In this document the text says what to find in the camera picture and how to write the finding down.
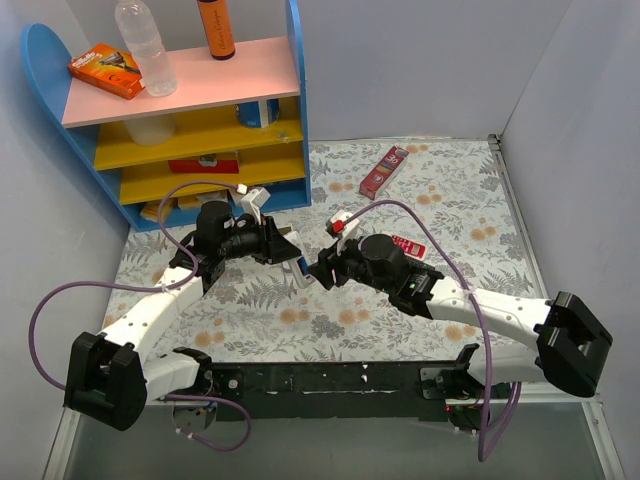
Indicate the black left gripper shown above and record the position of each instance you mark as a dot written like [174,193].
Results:
[270,239]

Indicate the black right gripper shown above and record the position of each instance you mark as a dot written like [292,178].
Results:
[338,268]

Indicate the blue battery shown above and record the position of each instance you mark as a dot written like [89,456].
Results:
[302,265]

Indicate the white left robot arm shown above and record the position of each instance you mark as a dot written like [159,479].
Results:
[110,378]

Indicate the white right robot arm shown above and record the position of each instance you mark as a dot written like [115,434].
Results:
[559,340]

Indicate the black remote control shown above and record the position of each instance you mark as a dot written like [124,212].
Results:
[420,268]

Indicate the red box on shelf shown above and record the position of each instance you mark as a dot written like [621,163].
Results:
[211,163]

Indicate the red toothpaste box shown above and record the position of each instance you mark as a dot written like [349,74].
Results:
[383,172]

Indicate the blue shelf unit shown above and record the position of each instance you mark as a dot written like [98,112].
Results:
[90,120]

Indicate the blue white can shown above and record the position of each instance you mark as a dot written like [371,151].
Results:
[258,114]

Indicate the floral table mat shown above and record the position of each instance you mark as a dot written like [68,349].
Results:
[450,196]

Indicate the white cup on shelf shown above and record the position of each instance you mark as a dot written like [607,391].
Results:
[151,130]

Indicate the orange cologne bottle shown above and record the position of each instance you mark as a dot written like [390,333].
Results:
[218,30]

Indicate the orange razor box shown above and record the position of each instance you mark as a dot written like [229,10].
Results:
[110,69]

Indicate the clear plastic bottle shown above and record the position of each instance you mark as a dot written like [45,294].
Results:
[141,36]

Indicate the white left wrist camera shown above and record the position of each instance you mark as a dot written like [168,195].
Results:
[251,200]

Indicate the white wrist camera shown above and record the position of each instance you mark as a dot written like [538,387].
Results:
[342,226]
[251,200]

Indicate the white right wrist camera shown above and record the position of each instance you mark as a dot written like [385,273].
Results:
[342,226]

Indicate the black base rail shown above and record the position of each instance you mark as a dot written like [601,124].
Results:
[349,390]

